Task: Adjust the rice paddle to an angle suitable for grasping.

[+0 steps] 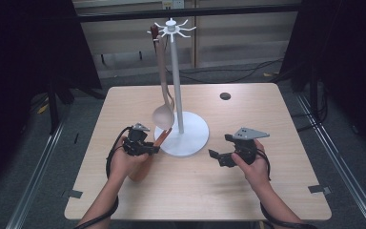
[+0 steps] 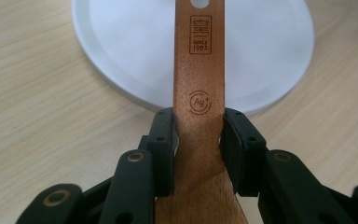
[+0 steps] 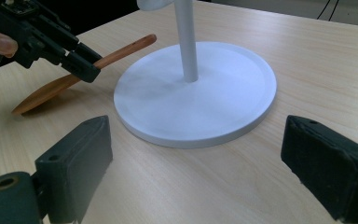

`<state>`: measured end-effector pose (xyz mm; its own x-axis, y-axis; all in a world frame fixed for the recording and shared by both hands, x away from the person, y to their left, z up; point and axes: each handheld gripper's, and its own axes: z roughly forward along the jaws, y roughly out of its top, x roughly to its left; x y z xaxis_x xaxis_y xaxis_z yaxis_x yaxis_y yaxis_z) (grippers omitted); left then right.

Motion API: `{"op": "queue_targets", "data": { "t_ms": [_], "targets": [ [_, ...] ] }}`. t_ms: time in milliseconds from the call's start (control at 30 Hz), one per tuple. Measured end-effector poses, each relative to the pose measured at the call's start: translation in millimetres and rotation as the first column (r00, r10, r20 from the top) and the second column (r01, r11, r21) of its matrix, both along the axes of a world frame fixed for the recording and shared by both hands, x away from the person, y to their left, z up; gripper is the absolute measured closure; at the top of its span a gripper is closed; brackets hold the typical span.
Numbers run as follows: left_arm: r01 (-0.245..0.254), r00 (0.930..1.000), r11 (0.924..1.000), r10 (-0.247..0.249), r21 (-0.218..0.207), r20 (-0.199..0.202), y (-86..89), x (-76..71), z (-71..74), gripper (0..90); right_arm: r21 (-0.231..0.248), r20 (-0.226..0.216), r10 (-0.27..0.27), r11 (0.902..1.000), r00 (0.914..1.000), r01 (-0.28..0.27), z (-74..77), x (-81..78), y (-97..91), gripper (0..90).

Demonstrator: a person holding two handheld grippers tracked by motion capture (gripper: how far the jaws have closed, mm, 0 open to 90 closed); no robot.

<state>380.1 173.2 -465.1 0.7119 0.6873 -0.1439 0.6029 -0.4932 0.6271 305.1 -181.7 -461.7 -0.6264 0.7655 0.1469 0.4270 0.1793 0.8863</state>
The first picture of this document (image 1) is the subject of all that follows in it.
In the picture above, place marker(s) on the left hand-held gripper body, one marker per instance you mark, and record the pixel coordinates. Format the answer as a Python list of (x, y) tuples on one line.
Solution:
[(136, 143)]

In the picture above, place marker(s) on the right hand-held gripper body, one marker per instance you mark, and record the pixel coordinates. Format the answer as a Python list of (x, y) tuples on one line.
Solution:
[(246, 149)]

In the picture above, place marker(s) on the orange wooden spatula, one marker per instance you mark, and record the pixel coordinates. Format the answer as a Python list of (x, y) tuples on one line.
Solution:
[(164, 136)]

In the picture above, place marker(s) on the white utensil stand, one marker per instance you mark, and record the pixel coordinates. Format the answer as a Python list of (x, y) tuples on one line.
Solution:
[(187, 140)]

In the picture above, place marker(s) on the person's right hand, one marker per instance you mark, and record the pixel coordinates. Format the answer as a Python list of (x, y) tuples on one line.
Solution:
[(257, 173)]

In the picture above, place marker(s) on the person's left hand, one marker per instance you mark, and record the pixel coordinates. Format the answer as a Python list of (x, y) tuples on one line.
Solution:
[(120, 165)]

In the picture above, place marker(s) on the round black table grommet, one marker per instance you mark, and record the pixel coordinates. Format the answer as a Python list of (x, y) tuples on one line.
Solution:
[(225, 96)]

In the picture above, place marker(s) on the grey tape piece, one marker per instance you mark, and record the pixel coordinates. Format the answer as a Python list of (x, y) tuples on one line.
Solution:
[(73, 194), (319, 189)]

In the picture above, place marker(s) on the black metal stand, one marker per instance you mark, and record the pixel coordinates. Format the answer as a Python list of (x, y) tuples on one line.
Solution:
[(314, 95), (53, 108)]

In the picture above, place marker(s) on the black horizontal bar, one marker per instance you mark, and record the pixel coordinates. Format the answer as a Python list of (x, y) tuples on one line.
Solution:
[(235, 11)]

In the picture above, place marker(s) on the black curtain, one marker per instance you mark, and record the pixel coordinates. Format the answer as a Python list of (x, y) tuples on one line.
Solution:
[(28, 47), (346, 47)]

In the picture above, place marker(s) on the metal floor rail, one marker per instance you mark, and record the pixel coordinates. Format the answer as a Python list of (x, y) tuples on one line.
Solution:
[(340, 165), (35, 178)]

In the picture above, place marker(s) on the white wall outlet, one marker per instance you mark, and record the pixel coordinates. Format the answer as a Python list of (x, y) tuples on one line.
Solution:
[(173, 4)]

